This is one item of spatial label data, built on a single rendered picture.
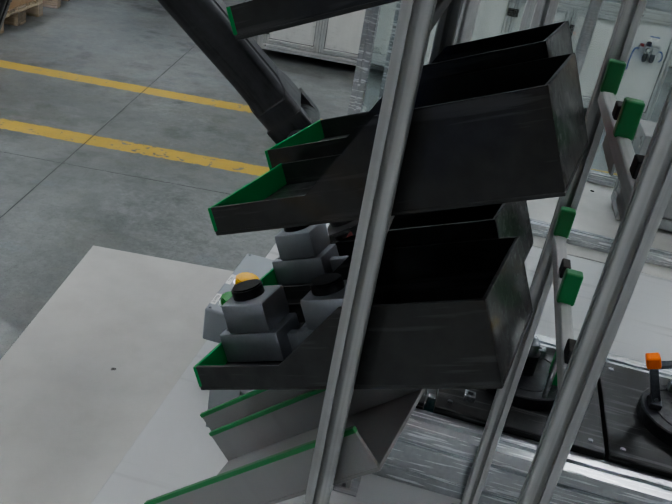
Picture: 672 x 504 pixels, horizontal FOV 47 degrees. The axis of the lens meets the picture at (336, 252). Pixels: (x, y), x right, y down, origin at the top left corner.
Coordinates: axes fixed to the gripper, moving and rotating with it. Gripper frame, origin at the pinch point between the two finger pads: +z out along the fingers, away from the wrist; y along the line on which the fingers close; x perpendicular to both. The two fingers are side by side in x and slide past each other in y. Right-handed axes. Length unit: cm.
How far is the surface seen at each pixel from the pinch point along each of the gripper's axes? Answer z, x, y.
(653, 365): 27.3, -32.1, -1.2
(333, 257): -13.2, -6.5, -26.6
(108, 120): -28, 223, 299
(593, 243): 44, -23, 82
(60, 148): -28, 222, 246
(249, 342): -14.2, -2.7, -44.4
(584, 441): 30.2, -20.6, -10.7
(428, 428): 18.5, -2.8, -16.0
